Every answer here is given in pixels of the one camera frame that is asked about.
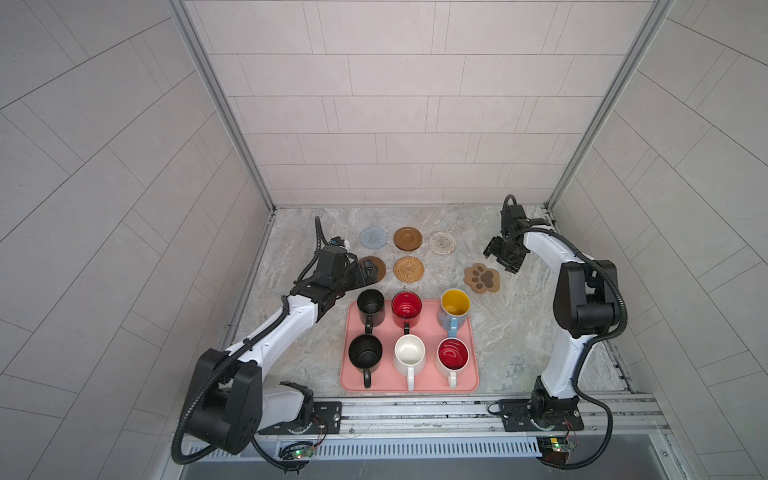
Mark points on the multicolour woven round coaster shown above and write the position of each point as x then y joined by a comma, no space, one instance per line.
442,243

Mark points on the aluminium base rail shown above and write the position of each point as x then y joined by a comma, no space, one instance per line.
394,428

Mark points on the black mug front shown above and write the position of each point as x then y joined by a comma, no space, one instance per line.
365,353

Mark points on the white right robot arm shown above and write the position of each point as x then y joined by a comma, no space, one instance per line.
585,304

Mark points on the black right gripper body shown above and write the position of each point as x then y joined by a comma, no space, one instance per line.
517,255

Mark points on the left circuit board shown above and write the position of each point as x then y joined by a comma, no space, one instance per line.
298,451

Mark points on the metal corner profile right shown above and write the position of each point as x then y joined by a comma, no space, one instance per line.
646,34

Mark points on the circuit board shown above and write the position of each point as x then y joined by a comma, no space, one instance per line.
298,451
556,450

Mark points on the blue mug yellow inside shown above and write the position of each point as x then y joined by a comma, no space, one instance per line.
453,310

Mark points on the black mug red inside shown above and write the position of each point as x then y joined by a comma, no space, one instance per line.
406,309

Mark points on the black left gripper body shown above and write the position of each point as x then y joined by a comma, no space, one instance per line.
348,280

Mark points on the white mug red inside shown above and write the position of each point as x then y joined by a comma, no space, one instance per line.
452,357

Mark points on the metal corner profile left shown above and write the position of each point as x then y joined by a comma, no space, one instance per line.
192,40

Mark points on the cork paw print coaster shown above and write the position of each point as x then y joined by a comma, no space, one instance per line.
481,279

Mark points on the metal corner profile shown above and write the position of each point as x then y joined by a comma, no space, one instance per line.
192,40
646,34

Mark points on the blue-grey woven round coaster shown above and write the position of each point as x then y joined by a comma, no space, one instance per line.
373,237

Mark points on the dark wooden round coaster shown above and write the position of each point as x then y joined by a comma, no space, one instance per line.
381,266

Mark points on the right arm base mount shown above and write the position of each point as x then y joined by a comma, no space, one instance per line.
540,413

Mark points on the woven rattan round coaster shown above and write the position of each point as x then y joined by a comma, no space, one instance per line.
408,269

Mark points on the black mug rear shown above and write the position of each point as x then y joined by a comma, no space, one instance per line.
371,308

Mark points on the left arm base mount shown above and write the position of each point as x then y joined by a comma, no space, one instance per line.
291,408

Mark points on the right circuit board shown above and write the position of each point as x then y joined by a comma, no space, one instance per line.
556,450

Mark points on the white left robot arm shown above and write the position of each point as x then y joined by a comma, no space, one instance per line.
227,404

